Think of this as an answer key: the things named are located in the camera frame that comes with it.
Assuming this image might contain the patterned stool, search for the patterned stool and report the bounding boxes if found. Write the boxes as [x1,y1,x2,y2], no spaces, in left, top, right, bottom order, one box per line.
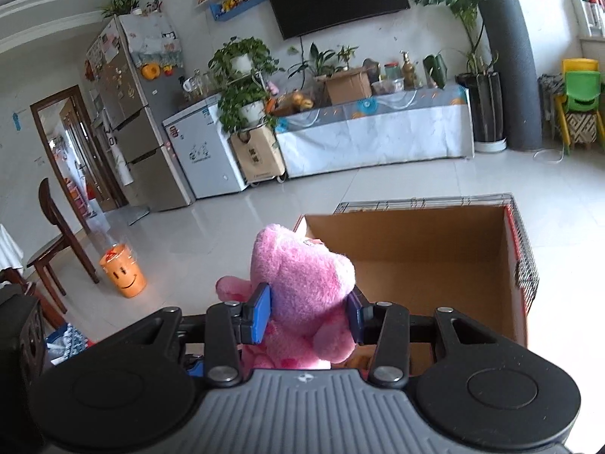
[565,112,600,145]

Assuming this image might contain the red cardboard box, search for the red cardboard box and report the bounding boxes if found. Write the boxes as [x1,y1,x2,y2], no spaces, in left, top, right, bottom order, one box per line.
[293,204,530,376]

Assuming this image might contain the cardboard box with handle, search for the cardboard box with handle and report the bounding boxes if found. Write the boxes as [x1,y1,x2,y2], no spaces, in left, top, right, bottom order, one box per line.
[229,125,287,185]

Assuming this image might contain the white cable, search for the white cable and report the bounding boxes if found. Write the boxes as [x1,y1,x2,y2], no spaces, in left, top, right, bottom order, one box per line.
[533,148,568,164]

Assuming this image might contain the green plastic chair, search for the green plastic chair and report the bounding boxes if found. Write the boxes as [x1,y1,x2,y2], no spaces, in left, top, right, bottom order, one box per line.
[565,71,603,114]

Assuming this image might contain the white chest freezer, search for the white chest freezer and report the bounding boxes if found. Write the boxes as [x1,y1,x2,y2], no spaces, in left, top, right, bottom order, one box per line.
[162,93,249,199]

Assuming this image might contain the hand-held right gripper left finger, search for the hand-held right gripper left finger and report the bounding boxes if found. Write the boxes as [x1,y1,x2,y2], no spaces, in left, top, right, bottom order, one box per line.
[125,283,273,385]

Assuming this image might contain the silver refrigerator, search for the silver refrigerator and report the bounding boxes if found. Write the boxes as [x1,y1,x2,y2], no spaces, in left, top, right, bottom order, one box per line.
[85,13,197,213]

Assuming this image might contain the black tall planter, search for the black tall planter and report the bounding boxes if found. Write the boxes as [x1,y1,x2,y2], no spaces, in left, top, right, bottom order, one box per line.
[455,72,507,153]

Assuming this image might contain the green and yellow kid chairs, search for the green and yellow kid chairs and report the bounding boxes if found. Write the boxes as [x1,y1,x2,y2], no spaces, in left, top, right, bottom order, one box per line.
[553,58,601,154]

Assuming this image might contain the printed refrigerator cover cloth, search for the printed refrigerator cover cloth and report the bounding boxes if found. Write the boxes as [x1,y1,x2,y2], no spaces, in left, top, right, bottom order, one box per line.
[118,9,183,69]

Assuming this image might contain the open cardboard box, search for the open cardboard box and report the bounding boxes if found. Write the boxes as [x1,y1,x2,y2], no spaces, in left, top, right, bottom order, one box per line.
[316,67,374,106]

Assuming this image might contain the grey patterned cloth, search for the grey patterned cloth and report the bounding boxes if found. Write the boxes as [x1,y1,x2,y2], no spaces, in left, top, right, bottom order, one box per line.
[538,73,565,124]

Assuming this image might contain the small leafy potted plant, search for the small leafy potted plant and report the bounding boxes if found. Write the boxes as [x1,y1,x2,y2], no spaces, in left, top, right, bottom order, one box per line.
[100,0,145,20]

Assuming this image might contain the white cloth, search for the white cloth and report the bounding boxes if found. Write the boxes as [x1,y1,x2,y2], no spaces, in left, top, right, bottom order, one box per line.
[0,224,24,285]

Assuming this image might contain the brown pump bottle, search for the brown pump bottle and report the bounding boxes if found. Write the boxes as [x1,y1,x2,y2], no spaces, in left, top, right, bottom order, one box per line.
[401,50,417,90]

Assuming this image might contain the pink plush toy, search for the pink plush toy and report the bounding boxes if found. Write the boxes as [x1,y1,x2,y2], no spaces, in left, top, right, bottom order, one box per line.
[216,224,356,370]

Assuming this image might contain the orange smiley bin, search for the orange smiley bin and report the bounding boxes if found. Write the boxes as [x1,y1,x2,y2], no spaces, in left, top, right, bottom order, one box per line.
[98,243,147,299]

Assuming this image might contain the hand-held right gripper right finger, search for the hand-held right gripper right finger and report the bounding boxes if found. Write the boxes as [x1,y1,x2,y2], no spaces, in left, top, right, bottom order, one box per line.
[345,288,497,386]

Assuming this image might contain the wooden door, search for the wooden door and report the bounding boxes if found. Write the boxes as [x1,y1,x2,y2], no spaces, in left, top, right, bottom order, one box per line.
[31,85,119,235]

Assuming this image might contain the grey rolled mat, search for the grey rolled mat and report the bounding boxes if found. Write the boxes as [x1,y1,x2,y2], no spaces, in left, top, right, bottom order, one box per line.
[478,0,544,152]

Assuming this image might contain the blue printed bag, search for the blue printed bag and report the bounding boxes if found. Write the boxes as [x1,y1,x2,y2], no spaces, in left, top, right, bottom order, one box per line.
[45,324,95,365]

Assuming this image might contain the wire cage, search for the wire cage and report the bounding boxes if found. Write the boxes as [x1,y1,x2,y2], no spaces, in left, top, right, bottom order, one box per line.
[333,192,540,315]

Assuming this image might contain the blue wall shelf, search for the blue wall shelf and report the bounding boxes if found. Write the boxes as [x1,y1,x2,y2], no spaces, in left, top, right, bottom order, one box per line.
[209,0,268,22]

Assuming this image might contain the dark wooden chair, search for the dark wooden chair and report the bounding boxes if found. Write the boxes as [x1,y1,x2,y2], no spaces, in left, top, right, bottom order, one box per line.
[26,177,101,313]

